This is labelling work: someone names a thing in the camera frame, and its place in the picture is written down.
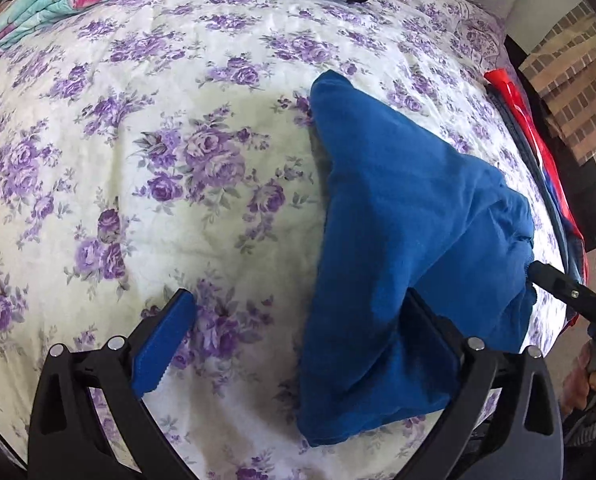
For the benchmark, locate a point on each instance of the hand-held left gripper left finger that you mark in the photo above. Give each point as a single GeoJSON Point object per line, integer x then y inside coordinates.
{"type": "Point", "coordinates": [160, 345]}

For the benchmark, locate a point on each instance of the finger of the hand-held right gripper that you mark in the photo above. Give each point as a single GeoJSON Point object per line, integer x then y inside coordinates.
{"type": "Point", "coordinates": [553, 280]}

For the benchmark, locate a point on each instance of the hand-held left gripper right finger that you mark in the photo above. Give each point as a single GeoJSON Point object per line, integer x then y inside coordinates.
{"type": "Point", "coordinates": [443, 327]}

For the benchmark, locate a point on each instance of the blue and red pants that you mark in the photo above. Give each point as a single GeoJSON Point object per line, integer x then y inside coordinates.
{"type": "Point", "coordinates": [393, 210]}

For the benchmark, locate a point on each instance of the person's right hand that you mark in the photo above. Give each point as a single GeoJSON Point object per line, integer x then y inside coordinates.
{"type": "Point", "coordinates": [578, 385]}

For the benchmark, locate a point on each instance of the red and blue garment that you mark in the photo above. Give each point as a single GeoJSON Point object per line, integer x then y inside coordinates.
{"type": "Point", "coordinates": [523, 120]}

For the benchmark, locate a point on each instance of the brick pattern panel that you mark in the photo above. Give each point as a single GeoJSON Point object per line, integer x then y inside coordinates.
{"type": "Point", "coordinates": [573, 80]}

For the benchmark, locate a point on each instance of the purple floral bed sheet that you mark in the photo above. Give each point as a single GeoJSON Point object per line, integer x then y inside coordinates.
{"type": "Point", "coordinates": [128, 110]}

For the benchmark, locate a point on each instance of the colourful floral quilt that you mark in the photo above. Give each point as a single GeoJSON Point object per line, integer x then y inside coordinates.
{"type": "Point", "coordinates": [53, 0]}

